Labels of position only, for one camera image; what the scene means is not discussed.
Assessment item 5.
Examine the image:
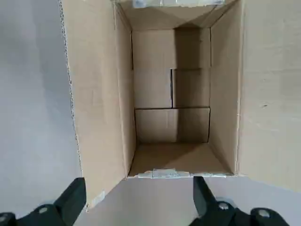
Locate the brown cardboard box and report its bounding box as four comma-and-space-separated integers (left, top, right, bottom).
58, 0, 301, 214

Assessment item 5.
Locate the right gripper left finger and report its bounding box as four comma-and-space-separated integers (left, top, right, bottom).
0, 178, 87, 226

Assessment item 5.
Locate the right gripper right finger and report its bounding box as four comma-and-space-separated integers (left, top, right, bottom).
188, 176, 301, 226

